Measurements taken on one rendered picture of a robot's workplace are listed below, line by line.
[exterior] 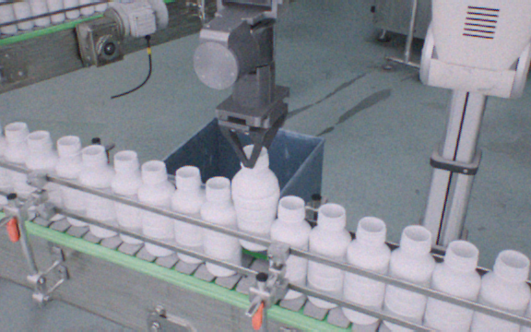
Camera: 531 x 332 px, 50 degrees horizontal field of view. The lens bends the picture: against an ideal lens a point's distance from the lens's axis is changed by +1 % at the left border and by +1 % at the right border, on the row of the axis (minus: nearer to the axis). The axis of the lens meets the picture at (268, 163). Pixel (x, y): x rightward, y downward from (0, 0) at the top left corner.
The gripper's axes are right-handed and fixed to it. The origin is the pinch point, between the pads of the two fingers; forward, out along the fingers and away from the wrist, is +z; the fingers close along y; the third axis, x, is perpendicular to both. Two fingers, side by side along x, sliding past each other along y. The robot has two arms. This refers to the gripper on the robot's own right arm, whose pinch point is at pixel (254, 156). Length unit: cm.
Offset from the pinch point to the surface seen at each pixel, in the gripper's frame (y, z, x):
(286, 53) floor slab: -339, 124, -140
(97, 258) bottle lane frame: 5.6, 25.0, -28.3
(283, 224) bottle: 2.3, 8.8, 5.5
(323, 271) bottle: 2.8, 14.8, 12.0
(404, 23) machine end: -387, 103, -58
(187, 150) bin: -41, 31, -39
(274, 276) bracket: 6.9, 14.5, 6.2
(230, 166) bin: -56, 43, -36
